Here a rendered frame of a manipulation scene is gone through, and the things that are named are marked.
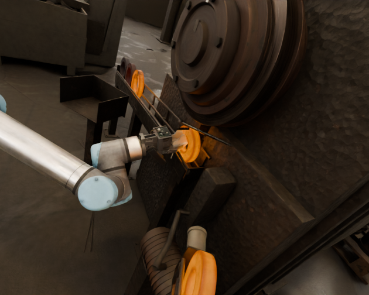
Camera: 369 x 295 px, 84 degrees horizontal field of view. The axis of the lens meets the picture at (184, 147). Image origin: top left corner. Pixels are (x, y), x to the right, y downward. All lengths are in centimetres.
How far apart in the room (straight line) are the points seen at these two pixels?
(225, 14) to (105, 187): 52
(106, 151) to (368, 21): 76
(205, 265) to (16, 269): 101
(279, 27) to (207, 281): 56
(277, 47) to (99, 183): 54
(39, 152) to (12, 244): 80
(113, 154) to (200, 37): 45
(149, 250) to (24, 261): 72
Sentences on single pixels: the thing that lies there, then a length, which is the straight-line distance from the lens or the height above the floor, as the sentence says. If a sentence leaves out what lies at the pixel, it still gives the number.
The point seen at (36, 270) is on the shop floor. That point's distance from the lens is 132.
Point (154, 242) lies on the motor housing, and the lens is 79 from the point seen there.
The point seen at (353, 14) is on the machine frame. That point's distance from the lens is 68.
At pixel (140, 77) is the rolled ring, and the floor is 75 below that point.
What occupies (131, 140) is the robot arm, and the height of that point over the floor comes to 76.
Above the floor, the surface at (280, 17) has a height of 124.
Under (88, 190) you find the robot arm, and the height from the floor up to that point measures 74.
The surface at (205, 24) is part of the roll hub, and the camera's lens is 65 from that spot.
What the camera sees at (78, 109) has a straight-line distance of 120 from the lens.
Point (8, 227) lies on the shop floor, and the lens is 146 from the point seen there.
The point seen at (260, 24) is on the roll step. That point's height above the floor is 122.
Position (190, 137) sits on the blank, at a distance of 81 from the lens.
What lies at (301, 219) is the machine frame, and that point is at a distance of 62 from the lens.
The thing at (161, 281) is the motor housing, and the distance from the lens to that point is 75.
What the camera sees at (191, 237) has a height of 68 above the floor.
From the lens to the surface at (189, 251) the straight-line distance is 59.
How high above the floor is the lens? 119
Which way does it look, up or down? 33 degrees down
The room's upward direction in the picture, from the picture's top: 23 degrees clockwise
